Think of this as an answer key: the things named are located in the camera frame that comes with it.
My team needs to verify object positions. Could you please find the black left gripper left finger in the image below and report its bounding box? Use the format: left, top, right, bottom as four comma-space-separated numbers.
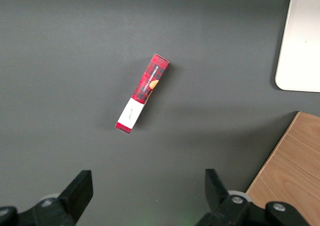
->
32, 170, 94, 226

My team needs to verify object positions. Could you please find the red plaid cookie box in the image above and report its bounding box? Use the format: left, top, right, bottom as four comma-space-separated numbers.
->
115, 53, 171, 136

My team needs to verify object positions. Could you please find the wooden drawer cabinet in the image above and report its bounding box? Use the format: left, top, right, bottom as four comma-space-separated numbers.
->
245, 111, 320, 226

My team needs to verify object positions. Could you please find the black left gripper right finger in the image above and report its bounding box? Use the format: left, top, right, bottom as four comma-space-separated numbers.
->
199, 168, 251, 226

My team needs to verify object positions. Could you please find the beige rectangular tray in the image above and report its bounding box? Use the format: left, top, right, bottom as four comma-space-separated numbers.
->
274, 0, 320, 93

